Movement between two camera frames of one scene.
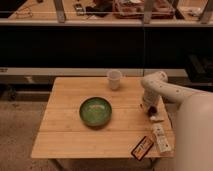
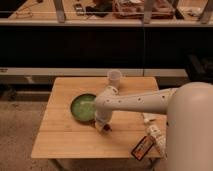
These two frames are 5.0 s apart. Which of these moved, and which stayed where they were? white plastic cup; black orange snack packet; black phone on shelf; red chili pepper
Moved: red chili pepper
Stayed: black phone on shelf; white plastic cup; black orange snack packet
